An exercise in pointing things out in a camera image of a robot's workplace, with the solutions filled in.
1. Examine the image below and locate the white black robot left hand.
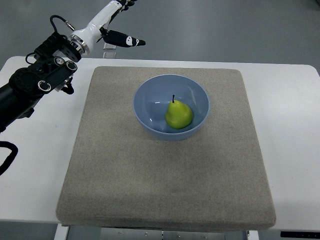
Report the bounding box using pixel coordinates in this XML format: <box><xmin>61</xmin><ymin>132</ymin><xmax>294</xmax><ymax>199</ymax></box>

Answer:
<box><xmin>69</xmin><ymin>0</ymin><xmax>146</xmax><ymax>55</ymax></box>

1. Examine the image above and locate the green pear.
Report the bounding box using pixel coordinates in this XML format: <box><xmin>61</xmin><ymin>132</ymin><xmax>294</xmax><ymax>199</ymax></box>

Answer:
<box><xmin>165</xmin><ymin>94</ymin><xmax>193</xmax><ymax>129</ymax></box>

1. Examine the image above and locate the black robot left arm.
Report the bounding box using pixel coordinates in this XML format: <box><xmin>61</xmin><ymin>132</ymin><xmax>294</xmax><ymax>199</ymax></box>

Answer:
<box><xmin>0</xmin><ymin>29</ymin><xmax>82</xmax><ymax>132</ymax></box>

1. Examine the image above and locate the blue bowl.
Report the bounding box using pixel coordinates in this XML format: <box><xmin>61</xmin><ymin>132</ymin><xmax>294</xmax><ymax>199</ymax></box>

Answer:
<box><xmin>133</xmin><ymin>74</ymin><xmax>211</xmax><ymax>141</ymax></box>

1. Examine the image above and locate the upper metal floor plate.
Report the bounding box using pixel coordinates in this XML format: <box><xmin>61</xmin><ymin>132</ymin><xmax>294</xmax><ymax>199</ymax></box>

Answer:
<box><xmin>103</xmin><ymin>43</ymin><xmax>117</xmax><ymax>51</ymax></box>

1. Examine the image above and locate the metal floor plate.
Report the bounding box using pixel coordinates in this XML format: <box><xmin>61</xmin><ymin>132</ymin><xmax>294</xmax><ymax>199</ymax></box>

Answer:
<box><xmin>102</xmin><ymin>51</ymin><xmax>117</xmax><ymax>59</ymax></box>
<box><xmin>103</xmin><ymin>43</ymin><xmax>117</xmax><ymax>51</ymax></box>

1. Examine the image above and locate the lower metal floor plate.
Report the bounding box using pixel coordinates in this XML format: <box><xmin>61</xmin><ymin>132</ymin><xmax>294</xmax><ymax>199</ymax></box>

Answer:
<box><xmin>102</xmin><ymin>51</ymin><xmax>117</xmax><ymax>59</ymax></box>

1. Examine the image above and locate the beige felt mat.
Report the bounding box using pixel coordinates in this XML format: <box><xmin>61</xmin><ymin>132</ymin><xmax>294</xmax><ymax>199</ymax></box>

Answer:
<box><xmin>56</xmin><ymin>66</ymin><xmax>276</xmax><ymax>232</ymax></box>

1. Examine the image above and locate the black cable loop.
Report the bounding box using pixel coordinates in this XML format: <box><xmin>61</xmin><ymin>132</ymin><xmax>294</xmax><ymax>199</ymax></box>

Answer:
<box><xmin>0</xmin><ymin>141</ymin><xmax>19</xmax><ymax>176</ymax></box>

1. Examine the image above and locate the metal table frame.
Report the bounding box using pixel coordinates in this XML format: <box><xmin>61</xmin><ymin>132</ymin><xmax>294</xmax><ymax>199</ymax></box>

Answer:
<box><xmin>53</xmin><ymin>224</ymin><xmax>320</xmax><ymax>240</ymax></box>

